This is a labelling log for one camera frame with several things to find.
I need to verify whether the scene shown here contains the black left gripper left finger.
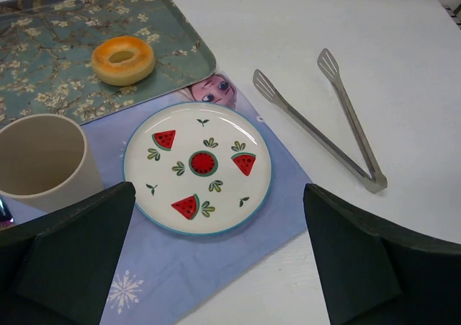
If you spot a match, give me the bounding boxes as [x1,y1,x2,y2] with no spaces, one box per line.
[1,182,135,324]

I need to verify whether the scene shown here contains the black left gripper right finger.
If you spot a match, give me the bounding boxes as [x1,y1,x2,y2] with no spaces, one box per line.
[303,184,460,324]

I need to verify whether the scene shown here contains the stainless steel tongs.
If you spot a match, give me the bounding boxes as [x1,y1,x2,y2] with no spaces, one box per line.
[252,48,388,195]

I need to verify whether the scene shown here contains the orange bagel bread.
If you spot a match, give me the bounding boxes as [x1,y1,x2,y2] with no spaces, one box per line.
[91,36,156,86]

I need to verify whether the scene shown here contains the iridescent fork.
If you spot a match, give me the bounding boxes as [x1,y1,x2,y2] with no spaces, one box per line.
[0,198,15,231]

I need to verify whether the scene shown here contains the beige cup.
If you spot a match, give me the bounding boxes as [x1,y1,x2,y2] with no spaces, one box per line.
[1,114,104,213]

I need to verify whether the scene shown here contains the watermelon pattern white plate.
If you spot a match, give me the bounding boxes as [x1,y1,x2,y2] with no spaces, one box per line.
[122,102,272,236]

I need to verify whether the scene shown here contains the floral teal serving tray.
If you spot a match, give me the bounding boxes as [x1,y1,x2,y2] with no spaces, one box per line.
[1,0,216,126]

